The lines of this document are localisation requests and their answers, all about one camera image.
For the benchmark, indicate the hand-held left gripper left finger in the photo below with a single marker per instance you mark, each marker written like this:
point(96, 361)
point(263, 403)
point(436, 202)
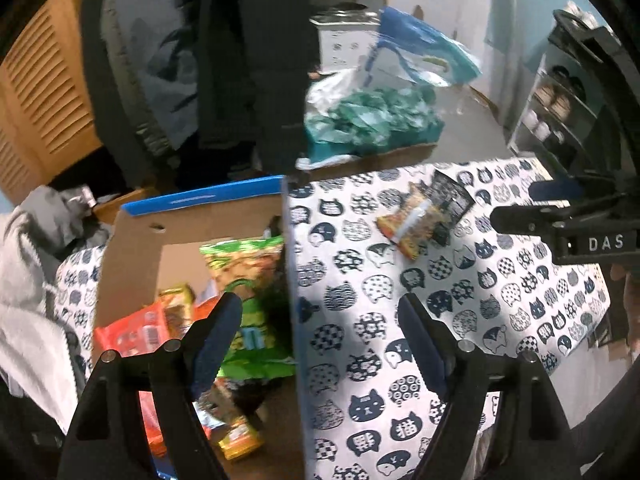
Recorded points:
point(220, 345)

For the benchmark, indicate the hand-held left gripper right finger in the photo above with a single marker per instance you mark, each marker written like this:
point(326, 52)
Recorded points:
point(425, 345)

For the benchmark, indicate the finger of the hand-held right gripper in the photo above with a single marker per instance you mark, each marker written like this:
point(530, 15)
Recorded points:
point(530, 221)
point(552, 188)

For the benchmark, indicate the small yellow red packet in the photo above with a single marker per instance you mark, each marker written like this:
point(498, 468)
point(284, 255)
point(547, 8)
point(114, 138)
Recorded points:
point(175, 305)

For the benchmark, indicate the silver foil snack packet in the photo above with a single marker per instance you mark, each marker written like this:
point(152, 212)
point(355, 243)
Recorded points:
point(212, 407)

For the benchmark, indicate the large black yellow-label snack packet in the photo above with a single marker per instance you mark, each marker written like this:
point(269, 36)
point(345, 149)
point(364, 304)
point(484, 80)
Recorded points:
point(255, 397)

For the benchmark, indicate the black white-print snack packet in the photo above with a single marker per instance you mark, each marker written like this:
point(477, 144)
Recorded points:
point(452, 200)

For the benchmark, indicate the green peanut snack packet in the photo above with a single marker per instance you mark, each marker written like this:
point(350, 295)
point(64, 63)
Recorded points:
point(250, 270)

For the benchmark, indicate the red snack packet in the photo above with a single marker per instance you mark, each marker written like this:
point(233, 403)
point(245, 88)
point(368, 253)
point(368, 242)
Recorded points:
point(135, 332)

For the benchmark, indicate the golden snack packet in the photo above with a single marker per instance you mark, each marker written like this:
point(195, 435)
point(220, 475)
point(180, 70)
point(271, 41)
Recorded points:
point(241, 439)

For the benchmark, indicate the orange silver snack packet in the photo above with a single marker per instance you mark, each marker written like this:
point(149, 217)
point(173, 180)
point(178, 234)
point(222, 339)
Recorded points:
point(150, 420)

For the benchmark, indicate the orange yellow cracker packet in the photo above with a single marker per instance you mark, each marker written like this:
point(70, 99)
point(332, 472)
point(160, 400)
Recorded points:
point(410, 220)

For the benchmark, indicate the blue cardboard box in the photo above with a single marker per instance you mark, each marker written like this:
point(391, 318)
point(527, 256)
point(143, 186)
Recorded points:
point(145, 240)

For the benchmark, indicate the person's right hand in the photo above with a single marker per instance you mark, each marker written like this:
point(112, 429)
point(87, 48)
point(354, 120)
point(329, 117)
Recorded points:
point(625, 305)

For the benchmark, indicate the white shoe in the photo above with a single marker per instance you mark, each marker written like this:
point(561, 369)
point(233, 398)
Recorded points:
point(537, 124)

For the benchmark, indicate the grey shoe rack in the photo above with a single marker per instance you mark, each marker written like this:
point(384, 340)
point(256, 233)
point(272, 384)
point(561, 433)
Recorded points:
point(555, 110)

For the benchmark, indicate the tan shoe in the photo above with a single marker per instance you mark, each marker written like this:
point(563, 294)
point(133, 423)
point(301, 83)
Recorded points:
point(552, 99)

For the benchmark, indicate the cat print tablecloth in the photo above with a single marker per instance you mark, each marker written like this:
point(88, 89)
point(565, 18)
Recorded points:
point(350, 285)

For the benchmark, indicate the teal plastic bag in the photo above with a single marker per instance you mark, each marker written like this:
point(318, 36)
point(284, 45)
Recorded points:
point(370, 120)

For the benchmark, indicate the blue clear plastic bag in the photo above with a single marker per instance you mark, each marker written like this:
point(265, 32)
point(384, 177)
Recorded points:
point(425, 45)

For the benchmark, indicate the grey cloth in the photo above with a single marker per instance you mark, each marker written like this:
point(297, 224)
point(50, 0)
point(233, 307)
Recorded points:
point(30, 280)

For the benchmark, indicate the white patterned box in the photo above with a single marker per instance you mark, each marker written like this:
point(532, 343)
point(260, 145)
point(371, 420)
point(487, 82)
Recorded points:
point(345, 42)

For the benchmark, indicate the black hanging jacket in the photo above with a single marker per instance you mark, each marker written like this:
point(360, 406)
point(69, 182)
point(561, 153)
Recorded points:
point(250, 60)

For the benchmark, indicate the wooden louvre cabinet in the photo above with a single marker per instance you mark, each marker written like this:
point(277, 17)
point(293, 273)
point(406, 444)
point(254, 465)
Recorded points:
point(45, 85)

